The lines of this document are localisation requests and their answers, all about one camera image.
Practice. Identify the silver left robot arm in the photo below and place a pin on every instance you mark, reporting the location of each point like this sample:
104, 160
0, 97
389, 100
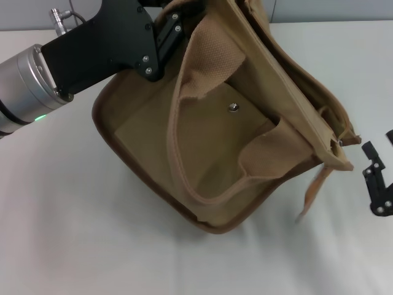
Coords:
24, 89

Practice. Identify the khaki canvas food bag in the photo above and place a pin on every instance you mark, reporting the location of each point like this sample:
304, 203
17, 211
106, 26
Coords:
208, 153

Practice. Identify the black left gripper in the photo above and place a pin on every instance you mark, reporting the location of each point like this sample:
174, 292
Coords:
104, 46

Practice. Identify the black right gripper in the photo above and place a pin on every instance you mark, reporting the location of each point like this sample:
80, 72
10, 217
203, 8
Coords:
385, 206

